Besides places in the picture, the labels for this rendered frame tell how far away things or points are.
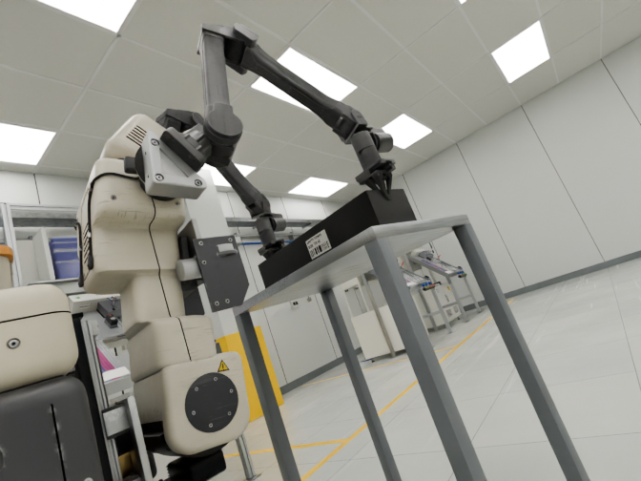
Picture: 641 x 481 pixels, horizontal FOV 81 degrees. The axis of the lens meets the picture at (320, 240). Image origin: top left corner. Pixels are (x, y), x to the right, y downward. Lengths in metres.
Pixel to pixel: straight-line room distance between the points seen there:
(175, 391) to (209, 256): 0.27
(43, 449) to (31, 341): 0.12
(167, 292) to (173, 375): 0.17
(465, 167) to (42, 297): 7.39
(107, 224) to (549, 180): 7.02
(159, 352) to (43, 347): 0.25
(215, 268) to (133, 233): 0.18
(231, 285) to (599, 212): 6.83
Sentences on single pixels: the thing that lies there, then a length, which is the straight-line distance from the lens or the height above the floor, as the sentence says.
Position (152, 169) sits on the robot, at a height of 0.99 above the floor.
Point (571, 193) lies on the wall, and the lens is 7.34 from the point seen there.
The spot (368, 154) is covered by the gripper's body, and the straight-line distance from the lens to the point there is 1.05.
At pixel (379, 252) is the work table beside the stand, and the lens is 0.82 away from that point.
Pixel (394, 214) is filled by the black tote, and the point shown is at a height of 0.85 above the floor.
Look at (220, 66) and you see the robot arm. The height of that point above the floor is 1.30.
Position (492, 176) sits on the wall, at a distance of 7.53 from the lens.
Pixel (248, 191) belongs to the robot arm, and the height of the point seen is 1.19.
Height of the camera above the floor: 0.63
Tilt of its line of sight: 12 degrees up
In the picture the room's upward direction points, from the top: 20 degrees counter-clockwise
